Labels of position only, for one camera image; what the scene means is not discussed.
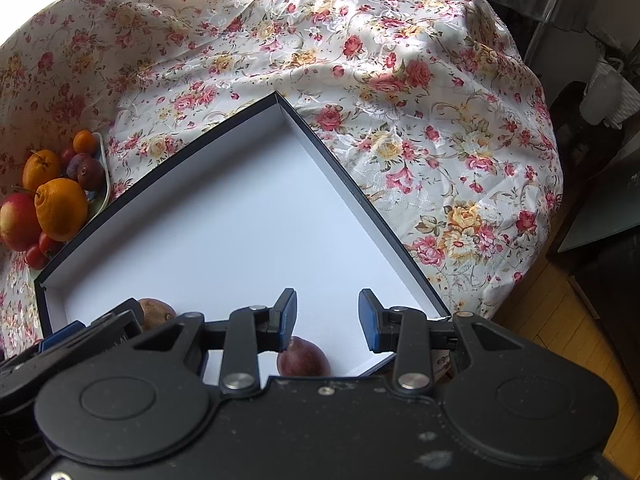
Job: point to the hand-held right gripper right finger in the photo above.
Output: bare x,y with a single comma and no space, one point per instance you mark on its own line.
369,320

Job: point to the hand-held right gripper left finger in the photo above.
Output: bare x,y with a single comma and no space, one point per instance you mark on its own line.
286,320

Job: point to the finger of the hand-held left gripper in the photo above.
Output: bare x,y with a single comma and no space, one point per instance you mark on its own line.
60,347
117,325

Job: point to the brown kiwi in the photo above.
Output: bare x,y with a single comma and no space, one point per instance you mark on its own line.
156,312

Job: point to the dark red plum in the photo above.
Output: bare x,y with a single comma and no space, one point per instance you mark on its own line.
302,358

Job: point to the black box white inside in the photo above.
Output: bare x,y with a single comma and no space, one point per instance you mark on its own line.
225,220

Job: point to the red tomato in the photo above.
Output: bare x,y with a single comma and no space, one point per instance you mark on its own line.
49,244
36,257

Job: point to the large knobbed orange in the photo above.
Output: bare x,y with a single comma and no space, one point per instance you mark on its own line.
61,210

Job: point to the red yellow apple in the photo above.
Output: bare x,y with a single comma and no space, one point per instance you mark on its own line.
17,222

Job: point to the pale green plate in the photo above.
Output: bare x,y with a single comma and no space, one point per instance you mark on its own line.
102,192

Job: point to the purple plum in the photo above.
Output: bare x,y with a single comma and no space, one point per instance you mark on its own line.
95,176
77,162

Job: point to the large orange with stem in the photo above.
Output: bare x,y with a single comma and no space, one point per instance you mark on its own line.
41,169

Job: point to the small red plum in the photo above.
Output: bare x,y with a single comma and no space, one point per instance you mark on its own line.
67,156

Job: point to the small mandarin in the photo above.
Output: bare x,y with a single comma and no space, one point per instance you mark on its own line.
84,141

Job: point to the floral tablecloth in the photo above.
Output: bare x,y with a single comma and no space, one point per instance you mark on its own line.
400,110

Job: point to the dark side table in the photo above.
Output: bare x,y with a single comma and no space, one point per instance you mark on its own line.
600,215

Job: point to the white woven basket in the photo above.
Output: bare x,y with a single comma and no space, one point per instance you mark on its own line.
607,92

